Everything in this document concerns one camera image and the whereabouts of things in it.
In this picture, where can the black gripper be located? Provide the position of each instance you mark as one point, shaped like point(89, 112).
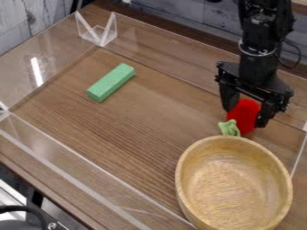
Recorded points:
point(272, 92)

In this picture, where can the red plush radish toy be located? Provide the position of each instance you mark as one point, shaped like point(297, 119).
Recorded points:
point(241, 119)

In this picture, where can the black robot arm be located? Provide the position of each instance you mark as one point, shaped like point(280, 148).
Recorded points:
point(268, 21)

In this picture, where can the wooden bowl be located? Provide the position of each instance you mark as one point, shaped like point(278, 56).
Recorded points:
point(233, 185)

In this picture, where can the green rectangular block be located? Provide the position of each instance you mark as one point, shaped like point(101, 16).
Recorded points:
point(110, 83)

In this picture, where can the black metal clamp base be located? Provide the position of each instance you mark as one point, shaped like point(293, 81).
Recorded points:
point(46, 222)

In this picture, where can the clear acrylic enclosure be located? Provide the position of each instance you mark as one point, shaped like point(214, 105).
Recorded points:
point(102, 157)

